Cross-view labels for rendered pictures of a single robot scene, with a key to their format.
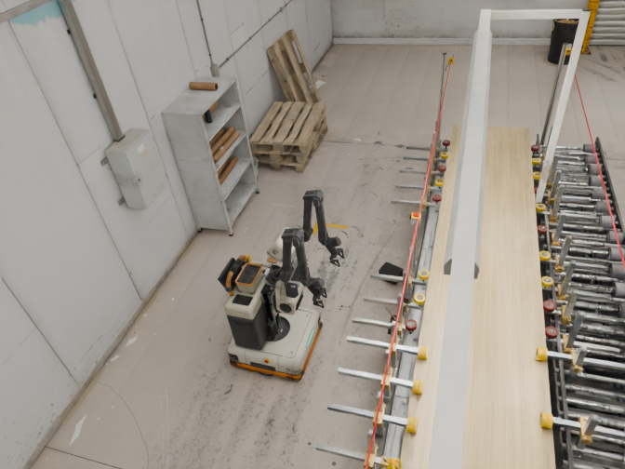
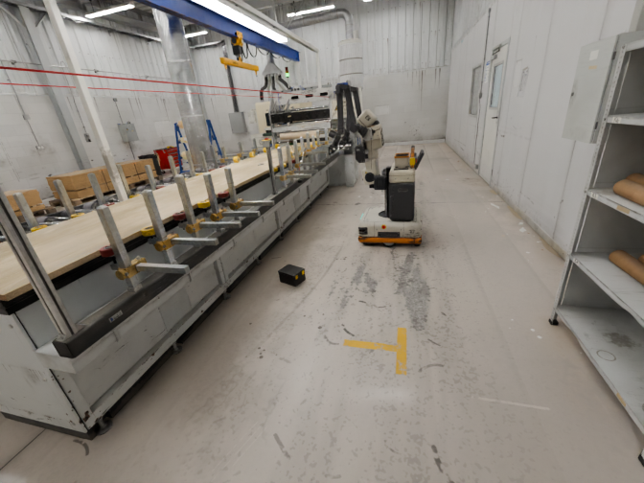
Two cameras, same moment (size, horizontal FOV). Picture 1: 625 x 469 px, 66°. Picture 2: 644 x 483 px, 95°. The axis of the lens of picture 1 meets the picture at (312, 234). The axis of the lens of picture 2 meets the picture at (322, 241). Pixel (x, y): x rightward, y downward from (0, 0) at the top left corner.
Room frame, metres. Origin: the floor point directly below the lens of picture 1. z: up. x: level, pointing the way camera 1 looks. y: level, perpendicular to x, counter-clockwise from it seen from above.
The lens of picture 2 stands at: (5.83, -0.60, 1.40)
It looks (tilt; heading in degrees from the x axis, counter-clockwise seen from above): 23 degrees down; 176
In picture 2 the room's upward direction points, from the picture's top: 6 degrees counter-clockwise
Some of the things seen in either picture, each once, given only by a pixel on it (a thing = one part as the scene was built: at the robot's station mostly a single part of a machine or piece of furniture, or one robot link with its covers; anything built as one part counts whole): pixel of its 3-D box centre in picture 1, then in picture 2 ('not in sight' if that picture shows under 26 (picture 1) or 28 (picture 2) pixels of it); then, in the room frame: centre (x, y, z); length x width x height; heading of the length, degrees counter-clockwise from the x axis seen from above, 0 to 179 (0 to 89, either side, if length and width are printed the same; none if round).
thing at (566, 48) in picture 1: (554, 100); not in sight; (4.40, -2.58, 1.25); 0.15 x 0.08 x 1.10; 159
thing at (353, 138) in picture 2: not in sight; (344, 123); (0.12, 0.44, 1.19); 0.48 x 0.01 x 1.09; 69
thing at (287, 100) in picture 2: not in sight; (313, 137); (-0.48, -0.09, 0.95); 1.65 x 0.70 x 1.90; 69
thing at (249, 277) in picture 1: (249, 278); (402, 160); (2.78, 0.54, 0.87); 0.23 x 0.15 x 0.11; 157
